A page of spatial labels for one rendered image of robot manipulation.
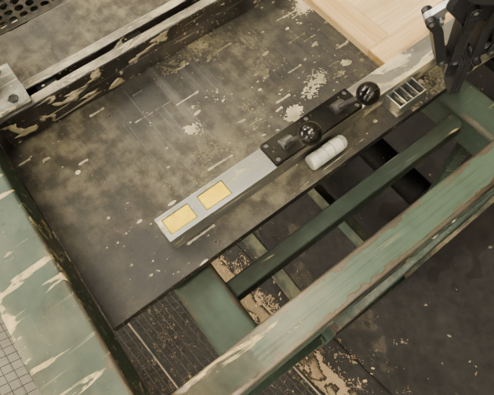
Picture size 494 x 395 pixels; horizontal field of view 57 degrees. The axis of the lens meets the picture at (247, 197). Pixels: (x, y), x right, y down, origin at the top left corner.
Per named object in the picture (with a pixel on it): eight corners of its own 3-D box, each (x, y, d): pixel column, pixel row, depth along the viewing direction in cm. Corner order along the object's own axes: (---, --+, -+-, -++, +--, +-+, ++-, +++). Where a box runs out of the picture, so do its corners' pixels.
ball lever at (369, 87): (347, 111, 83) (389, 95, 70) (332, 122, 82) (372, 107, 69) (337, 94, 82) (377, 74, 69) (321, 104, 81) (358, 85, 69)
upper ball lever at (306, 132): (297, 146, 80) (331, 135, 67) (281, 158, 79) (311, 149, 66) (286, 128, 80) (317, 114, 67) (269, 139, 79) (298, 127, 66)
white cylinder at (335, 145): (314, 173, 81) (347, 150, 83) (316, 165, 79) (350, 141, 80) (303, 162, 82) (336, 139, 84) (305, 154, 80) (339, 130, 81)
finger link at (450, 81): (465, 64, 59) (459, 66, 60) (453, 93, 66) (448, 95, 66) (458, 46, 61) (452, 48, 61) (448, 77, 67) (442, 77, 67)
